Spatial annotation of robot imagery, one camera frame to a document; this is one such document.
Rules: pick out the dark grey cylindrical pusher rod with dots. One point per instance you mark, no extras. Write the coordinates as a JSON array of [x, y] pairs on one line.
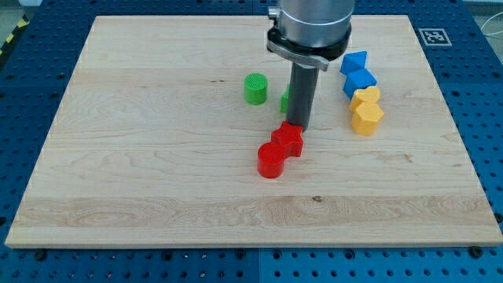
[[303, 82]]

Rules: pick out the yellow heart block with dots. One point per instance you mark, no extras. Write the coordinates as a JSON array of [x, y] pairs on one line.
[[369, 94]]

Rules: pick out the yellow black hazard tape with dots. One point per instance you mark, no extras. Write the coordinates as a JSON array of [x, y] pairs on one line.
[[18, 30]]

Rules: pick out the wooden board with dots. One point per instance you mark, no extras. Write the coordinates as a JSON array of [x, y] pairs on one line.
[[154, 146]]

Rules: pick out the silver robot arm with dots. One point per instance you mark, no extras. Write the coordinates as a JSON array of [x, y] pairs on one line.
[[310, 34]]

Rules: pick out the yellow hexagon block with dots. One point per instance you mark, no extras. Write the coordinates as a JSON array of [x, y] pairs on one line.
[[366, 118]]

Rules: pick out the green star block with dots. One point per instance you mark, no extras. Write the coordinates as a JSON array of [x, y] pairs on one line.
[[284, 100]]

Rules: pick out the white fiducial marker tag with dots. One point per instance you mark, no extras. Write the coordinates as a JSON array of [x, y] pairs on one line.
[[434, 37]]

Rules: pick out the blue triangular block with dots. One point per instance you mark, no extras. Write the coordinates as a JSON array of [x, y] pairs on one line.
[[353, 62]]

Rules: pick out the red cylinder block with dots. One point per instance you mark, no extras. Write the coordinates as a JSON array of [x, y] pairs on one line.
[[271, 160]]

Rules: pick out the red star block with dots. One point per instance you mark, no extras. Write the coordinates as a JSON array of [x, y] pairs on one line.
[[290, 138]]

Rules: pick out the blue cube block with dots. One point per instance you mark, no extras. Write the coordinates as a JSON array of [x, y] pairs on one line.
[[359, 79]]

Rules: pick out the black and silver clamp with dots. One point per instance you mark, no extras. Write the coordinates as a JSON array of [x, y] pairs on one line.
[[316, 57]]

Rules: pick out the green cylinder block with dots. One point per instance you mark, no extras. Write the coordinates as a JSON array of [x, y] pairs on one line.
[[255, 88]]

